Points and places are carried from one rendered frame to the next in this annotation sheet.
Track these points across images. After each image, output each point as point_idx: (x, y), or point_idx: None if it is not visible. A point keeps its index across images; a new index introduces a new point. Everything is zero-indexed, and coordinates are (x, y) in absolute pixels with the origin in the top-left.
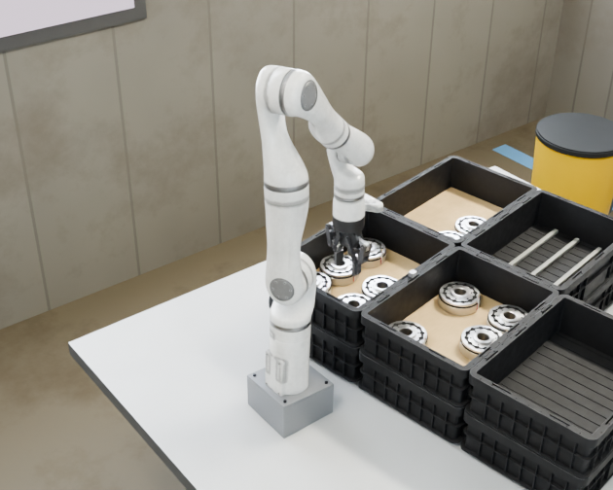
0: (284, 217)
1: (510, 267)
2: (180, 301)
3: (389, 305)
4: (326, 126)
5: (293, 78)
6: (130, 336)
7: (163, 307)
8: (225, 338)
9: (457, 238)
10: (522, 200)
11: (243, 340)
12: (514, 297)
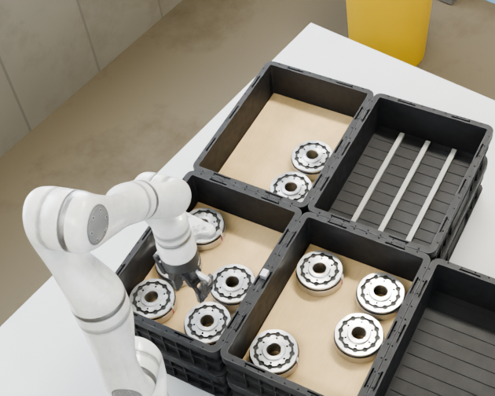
0: (108, 341)
1: (369, 232)
2: (9, 328)
3: (248, 324)
4: (128, 223)
5: (71, 218)
6: None
7: None
8: (73, 370)
9: (299, 183)
10: (361, 117)
11: (94, 368)
12: (379, 259)
